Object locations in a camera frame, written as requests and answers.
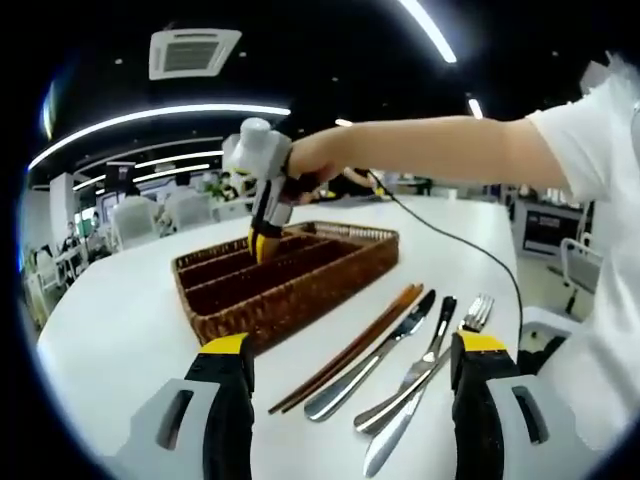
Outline silver metal fork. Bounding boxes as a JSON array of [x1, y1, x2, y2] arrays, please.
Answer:
[[362, 293, 496, 479]]

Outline hanging dark screen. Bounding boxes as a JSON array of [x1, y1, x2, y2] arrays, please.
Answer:
[[105, 160, 136, 194]]

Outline person in white sleeve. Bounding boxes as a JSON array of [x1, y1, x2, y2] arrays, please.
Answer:
[[527, 49, 640, 446]]

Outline brown wicker cutlery storage tray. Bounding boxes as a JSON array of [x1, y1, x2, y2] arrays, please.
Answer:
[[172, 220, 401, 357]]

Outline dark monitor screen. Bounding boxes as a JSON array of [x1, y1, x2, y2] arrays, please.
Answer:
[[524, 209, 586, 251]]

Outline ceiling light strips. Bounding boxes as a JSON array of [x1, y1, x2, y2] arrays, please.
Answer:
[[27, 0, 481, 201]]

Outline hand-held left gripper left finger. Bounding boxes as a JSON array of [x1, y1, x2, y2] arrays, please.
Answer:
[[114, 332, 257, 480]]

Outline person's right hand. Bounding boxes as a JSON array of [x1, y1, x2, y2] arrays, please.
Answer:
[[287, 130, 347, 180]]

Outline ceiling air conditioner vent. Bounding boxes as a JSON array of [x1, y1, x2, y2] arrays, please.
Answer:
[[148, 27, 244, 82]]

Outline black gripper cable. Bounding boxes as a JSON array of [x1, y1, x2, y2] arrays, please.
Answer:
[[382, 189, 525, 351]]

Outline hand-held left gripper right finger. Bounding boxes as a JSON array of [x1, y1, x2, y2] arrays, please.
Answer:
[[449, 328, 601, 480]]

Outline white office chair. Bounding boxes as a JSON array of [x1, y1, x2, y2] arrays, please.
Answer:
[[547, 237, 606, 316]]

